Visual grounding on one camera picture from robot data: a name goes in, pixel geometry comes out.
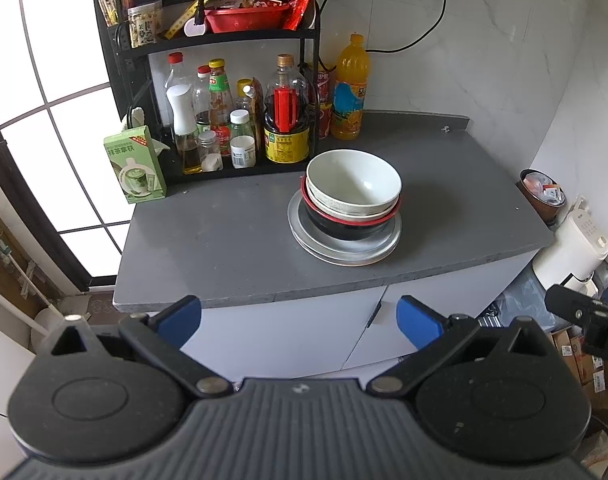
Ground white plate baker print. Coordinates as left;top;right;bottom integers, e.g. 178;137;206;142
287;191;403;268

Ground red black bowl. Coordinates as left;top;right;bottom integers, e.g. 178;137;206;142
299;176;401;240

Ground large white bowl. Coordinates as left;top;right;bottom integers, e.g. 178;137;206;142
306;148;403;208

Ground black kitchen shelf rack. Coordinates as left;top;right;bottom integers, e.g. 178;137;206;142
89;0;323;186

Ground white rice cooker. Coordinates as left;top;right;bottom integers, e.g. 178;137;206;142
532;209;608;289

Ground brown trash bin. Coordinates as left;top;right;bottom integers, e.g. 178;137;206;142
517;168;566;226

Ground green tea carton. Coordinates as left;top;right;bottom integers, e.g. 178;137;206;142
103;126;167;204

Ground white cap small jar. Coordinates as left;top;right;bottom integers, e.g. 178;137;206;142
229;110;256;169

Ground dark soy sauce bottle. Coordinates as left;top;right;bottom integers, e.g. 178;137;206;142
264;53;309;165

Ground white oil spray bottle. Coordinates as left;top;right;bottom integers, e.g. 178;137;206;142
166;84;202;174

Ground red drink can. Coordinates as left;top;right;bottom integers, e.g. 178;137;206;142
317;64;332;139

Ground orange juice bottle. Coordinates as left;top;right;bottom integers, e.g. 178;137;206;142
331;34;370;141

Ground red basket on shelf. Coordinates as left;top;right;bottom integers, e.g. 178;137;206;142
205;4;291;34

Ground black power cable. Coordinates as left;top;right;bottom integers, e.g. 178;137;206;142
364;0;457;56

